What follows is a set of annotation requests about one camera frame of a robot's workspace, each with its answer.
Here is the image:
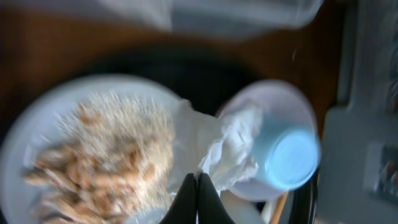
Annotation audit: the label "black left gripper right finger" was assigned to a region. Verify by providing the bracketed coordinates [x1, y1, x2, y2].
[197, 173, 234, 224]

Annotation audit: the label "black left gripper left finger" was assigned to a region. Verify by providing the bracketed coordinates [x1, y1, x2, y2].
[160, 173, 197, 224]

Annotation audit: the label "white napkin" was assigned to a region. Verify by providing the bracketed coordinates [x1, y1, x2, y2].
[167, 100, 262, 195]

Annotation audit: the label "light blue cup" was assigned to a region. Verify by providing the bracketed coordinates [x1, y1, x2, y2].
[251, 115, 321, 190]

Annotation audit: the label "white speckled plate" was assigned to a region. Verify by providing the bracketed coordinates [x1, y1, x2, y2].
[1, 73, 180, 223]

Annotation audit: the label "grey dishwasher rack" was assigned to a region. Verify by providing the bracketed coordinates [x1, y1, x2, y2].
[316, 0, 397, 223]

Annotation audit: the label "wooden chopstick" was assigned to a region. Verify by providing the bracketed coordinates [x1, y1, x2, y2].
[269, 192, 289, 224]

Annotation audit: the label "peanut shells food scraps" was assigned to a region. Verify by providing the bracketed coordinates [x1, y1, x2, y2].
[23, 93, 175, 223]

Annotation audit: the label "black round tray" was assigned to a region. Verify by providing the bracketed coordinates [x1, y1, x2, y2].
[0, 46, 321, 224]

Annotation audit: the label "clear plastic bin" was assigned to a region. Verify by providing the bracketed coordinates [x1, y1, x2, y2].
[97, 0, 323, 41]

